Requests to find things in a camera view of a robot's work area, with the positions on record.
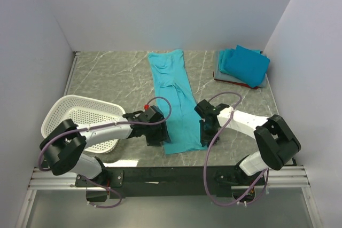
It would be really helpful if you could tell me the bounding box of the white perforated plastic basket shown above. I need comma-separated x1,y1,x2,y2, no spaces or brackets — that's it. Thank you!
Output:
41,95,132,154

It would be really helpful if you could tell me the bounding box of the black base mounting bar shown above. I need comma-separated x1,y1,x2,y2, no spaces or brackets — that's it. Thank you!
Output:
75,166,265,202

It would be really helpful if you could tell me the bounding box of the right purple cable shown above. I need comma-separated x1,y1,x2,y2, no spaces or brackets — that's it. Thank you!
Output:
203,91,269,207

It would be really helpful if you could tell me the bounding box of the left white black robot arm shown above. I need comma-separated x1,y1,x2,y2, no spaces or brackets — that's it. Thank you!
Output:
38,105,169,186

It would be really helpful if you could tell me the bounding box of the folded blue t shirt top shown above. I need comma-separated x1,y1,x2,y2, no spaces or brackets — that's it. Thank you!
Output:
223,45,270,88

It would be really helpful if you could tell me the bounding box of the aluminium frame rail front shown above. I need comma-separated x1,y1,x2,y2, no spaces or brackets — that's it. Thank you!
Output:
28,166,310,190

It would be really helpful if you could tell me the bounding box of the folded red t shirt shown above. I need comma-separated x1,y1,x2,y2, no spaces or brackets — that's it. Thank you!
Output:
213,70,259,89

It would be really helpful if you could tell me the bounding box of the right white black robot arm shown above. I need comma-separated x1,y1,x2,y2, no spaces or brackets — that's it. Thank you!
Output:
195,100,301,185

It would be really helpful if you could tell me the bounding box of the turquoise t shirt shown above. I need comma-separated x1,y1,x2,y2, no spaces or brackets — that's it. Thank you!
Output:
218,49,235,75
148,50,207,154

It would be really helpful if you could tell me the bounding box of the folded turquoise t shirt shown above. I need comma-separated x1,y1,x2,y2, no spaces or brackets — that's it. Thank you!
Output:
218,49,235,75

